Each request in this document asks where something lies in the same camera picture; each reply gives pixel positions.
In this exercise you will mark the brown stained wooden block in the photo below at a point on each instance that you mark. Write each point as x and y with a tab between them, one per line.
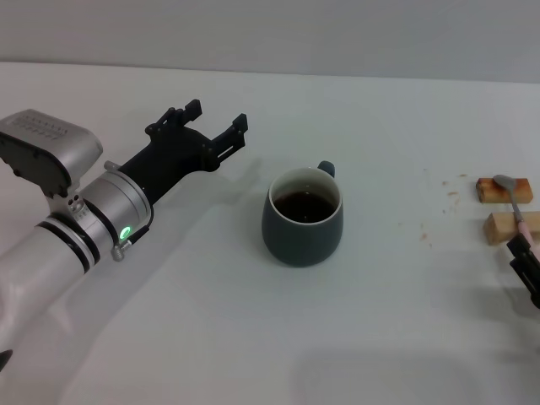
487	194

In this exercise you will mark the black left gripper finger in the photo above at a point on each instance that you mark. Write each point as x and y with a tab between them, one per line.
225	141
169	120

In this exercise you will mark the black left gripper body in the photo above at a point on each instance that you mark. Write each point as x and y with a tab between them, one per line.
169	152

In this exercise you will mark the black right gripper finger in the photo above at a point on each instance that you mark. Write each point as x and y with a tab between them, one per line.
527	274

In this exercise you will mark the silver grey left wrist camera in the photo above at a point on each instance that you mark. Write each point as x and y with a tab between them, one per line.
38	143

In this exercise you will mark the dark grey coffee cup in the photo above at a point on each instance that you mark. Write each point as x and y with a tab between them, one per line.
295	244

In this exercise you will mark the pale notched wooden block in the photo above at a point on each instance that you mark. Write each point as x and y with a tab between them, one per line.
498	228

